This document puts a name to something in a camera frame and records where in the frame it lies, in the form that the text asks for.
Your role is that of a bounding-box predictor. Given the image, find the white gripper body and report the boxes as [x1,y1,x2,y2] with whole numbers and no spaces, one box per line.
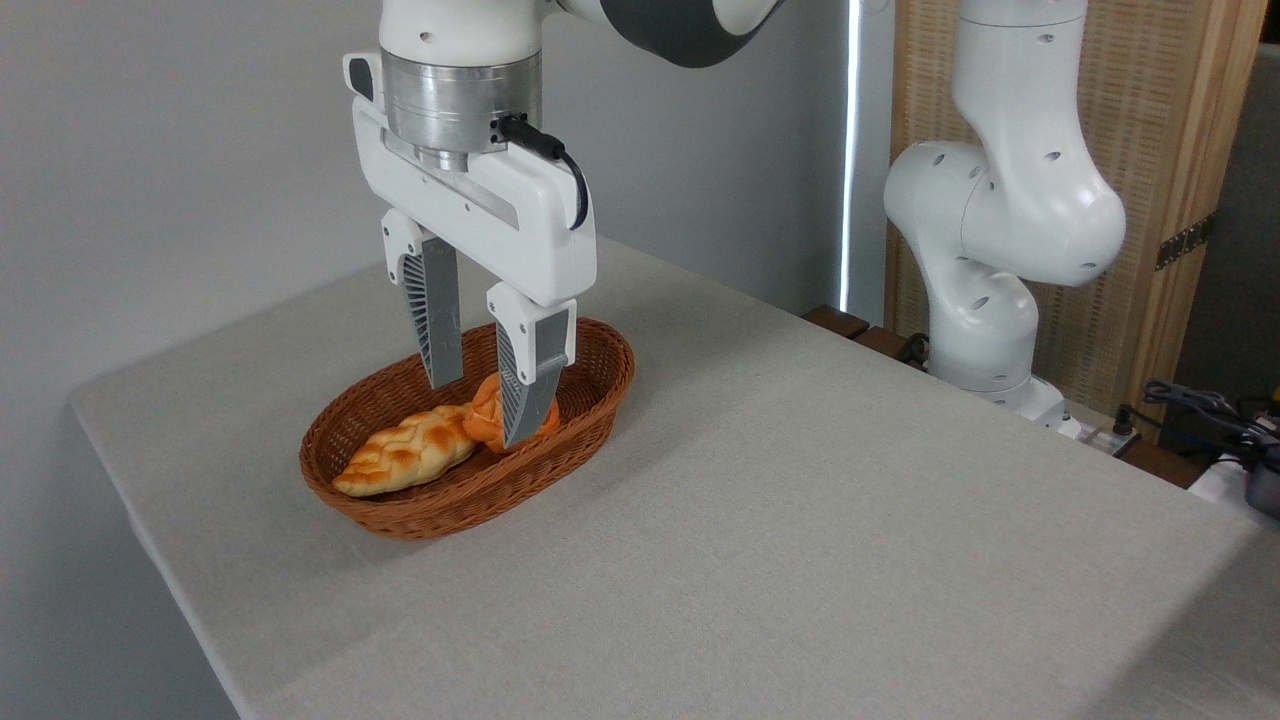
[343,52,598,308]

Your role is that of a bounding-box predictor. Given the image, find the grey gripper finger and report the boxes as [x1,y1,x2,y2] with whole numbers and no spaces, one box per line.
[381,208,466,390]
[486,282,579,450]

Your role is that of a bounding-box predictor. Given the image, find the orange croissant bread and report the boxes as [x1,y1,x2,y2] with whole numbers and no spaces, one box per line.
[461,372,561,454]

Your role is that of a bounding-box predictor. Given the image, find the braided golden bread loaf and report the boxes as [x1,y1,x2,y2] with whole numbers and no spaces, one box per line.
[332,404,479,498]

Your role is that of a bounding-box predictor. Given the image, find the brown woven wicker basket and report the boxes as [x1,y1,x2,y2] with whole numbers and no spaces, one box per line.
[299,317,637,542]

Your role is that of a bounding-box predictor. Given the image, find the grey tablecloth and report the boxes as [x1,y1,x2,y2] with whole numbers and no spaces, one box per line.
[68,237,1280,720]

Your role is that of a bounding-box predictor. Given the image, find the bright vertical light strip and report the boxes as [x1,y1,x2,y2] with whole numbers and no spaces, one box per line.
[838,0,863,313]

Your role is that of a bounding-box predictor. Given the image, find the white power strip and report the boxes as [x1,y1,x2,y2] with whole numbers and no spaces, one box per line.
[1050,408,1143,458]

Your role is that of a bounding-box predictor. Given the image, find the wooden rattan folding screen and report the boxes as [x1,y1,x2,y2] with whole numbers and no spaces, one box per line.
[885,0,1269,446]

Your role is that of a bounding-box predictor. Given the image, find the dark metal screen hinge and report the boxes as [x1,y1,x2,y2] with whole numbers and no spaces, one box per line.
[1155,212,1217,272]

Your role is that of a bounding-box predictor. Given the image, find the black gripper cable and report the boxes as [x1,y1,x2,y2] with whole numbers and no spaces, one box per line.
[497,115,591,231]

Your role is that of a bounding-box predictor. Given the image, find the black cable bundle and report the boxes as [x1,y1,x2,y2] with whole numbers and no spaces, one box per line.
[1118,378,1280,471]

